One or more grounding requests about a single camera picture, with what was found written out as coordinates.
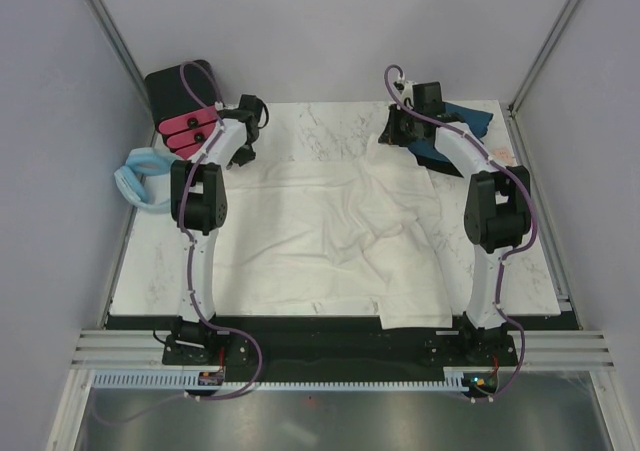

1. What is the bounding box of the folded teal t shirt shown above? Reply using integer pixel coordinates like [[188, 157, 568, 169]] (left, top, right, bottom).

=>
[[409, 102, 494, 165]]

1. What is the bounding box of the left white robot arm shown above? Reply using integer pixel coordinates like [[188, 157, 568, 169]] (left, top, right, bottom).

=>
[[170, 95, 269, 364]]

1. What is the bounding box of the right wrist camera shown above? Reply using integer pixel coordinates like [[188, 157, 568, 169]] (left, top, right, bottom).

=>
[[393, 75, 415, 108]]

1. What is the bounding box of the white slotted cable duct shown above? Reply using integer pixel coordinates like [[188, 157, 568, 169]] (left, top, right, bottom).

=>
[[91, 369, 468, 392]]

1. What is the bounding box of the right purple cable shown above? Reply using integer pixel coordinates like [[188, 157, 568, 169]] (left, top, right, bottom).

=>
[[383, 64, 541, 405]]

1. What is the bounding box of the small pink cube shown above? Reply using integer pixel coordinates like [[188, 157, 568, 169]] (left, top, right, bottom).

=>
[[492, 147, 517, 166]]

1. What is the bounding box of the black pink drawer box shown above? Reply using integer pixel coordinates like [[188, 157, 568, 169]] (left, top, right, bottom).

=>
[[144, 59, 222, 159]]

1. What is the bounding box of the white t shirt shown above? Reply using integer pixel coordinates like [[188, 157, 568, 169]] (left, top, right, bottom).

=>
[[213, 140, 452, 329]]

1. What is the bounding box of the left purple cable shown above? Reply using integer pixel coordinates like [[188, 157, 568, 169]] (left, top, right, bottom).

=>
[[89, 60, 266, 425]]

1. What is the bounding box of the purple cable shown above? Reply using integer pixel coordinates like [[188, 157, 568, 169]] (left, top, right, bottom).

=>
[[383, 64, 541, 405], [89, 60, 266, 425]]

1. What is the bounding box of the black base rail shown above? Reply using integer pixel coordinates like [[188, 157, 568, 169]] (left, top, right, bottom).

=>
[[103, 317, 583, 400]]

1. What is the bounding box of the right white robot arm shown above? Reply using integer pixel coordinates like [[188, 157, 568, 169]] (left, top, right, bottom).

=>
[[381, 65, 537, 365]]

